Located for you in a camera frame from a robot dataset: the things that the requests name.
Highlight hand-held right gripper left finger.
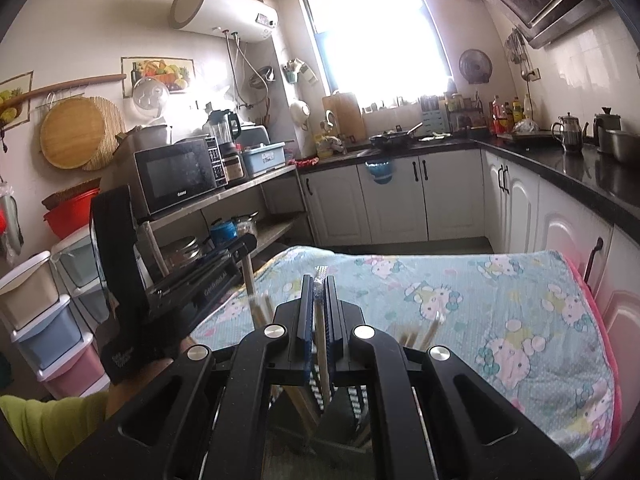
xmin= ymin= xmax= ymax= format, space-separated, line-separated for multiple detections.
xmin=55 ymin=274 xmax=316 ymax=480

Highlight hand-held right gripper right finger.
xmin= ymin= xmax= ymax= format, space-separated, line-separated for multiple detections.
xmin=324 ymin=275 xmax=583 ymax=480

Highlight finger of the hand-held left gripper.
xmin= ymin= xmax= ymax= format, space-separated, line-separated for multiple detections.
xmin=149 ymin=236 xmax=258 ymax=302
xmin=154 ymin=261 xmax=247 ymax=335

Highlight black plastic utensil basket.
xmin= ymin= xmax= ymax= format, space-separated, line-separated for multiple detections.
xmin=265 ymin=360 xmax=376 ymax=480

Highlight person's left forearm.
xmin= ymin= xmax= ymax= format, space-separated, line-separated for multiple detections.
xmin=0 ymin=355 xmax=176 ymax=480

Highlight row of hanging steel utensils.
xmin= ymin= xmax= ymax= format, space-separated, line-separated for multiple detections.
xmin=504 ymin=27 xmax=532 ymax=83

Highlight large steel pot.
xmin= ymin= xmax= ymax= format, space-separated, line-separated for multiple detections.
xmin=162 ymin=236 xmax=202 ymax=270

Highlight white plastic drawer tower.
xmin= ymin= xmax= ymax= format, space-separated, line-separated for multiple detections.
xmin=50 ymin=225 xmax=108 ymax=321

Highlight small steel pot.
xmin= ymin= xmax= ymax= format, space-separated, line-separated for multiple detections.
xmin=232 ymin=211 xmax=261 ymax=237

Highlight red plastic basin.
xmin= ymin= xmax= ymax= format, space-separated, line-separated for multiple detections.
xmin=42 ymin=187 xmax=101 ymax=241

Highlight woven basket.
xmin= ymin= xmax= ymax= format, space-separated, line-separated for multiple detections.
xmin=41 ymin=177 xmax=101 ymax=211

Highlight black microwave oven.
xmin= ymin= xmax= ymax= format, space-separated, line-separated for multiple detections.
xmin=134 ymin=137 xmax=222 ymax=216

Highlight pastel plastic drawer tower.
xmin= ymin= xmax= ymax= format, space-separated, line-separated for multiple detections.
xmin=0 ymin=250 xmax=112 ymax=401

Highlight metal kitchen shelf rack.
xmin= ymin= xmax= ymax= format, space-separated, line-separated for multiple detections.
xmin=112 ymin=162 xmax=313 ymax=286

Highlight hanging plastic bags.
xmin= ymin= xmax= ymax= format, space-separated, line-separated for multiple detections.
xmin=0 ymin=180 xmax=24 ymax=267

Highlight blue dish tray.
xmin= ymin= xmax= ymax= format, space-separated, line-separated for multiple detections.
xmin=242 ymin=142 xmax=287 ymax=178

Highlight white kitchen cabinets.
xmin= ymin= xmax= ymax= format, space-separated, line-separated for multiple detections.
xmin=297 ymin=142 xmax=640 ymax=376

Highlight cartoon cat printed blanket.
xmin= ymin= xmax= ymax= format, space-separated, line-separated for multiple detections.
xmin=190 ymin=245 xmax=623 ymax=476

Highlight blender with black lid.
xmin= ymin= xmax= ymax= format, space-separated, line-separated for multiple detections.
xmin=202 ymin=109 xmax=249 ymax=186

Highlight round wooden board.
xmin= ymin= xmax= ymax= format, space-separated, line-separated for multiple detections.
xmin=40 ymin=97 xmax=107 ymax=170

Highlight round bamboo mat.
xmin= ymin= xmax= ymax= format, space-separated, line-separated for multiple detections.
xmin=80 ymin=96 xmax=128 ymax=172

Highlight blue hanging bin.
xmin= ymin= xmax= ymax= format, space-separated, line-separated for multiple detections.
xmin=365 ymin=160 xmax=394 ymax=186

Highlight long wooden rolling pin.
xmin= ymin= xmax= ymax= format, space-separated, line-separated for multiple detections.
xmin=0 ymin=74 xmax=127 ymax=111

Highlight black frying pan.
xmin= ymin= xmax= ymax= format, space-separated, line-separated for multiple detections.
xmin=369 ymin=122 xmax=426 ymax=150

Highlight steel colander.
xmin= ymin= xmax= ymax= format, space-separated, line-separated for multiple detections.
xmin=250 ymin=65 xmax=276 ymax=89

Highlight framed fruit picture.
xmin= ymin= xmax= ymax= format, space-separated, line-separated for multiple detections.
xmin=0 ymin=71 xmax=34 ymax=126
xmin=121 ymin=56 xmax=195 ymax=98

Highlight rectangular wooden cutting board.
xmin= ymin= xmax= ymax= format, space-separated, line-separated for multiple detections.
xmin=322 ymin=91 xmax=366 ymax=143

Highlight knife block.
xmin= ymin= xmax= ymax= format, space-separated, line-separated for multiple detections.
xmin=420 ymin=94 xmax=444 ymax=133

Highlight spice rack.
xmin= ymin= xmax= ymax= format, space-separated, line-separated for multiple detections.
xmin=445 ymin=92 xmax=486 ymax=133

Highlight white electric water heater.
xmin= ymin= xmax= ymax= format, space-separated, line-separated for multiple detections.
xmin=167 ymin=0 xmax=280 ymax=41

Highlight tray with plastic bag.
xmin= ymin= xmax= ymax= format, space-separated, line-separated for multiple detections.
xmin=497 ymin=117 xmax=556 ymax=144

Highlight row of condiment bottles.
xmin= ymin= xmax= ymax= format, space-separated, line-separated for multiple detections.
xmin=490 ymin=94 xmax=536 ymax=133

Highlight pink blanket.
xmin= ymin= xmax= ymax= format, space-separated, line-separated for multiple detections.
xmin=562 ymin=252 xmax=623 ymax=461

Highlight kitchen window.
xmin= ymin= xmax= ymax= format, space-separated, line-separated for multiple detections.
xmin=297 ymin=0 xmax=451 ymax=111

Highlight black kitchen countertop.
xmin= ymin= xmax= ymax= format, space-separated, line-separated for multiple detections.
xmin=292 ymin=132 xmax=640 ymax=233

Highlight steel teapot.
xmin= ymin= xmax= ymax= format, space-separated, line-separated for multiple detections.
xmin=551 ymin=112 xmax=589 ymax=154

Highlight steel jug with lid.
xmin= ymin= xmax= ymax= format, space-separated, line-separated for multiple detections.
xmin=594 ymin=107 xmax=623 ymax=154

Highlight steel rectangular container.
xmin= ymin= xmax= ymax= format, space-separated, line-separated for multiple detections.
xmin=605 ymin=130 xmax=640 ymax=163

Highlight wall utensil holder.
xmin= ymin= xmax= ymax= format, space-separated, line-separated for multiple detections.
xmin=282 ymin=57 xmax=321 ymax=86

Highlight round grey wall fan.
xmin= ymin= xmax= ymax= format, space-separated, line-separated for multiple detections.
xmin=459 ymin=49 xmax=493 ymax=84

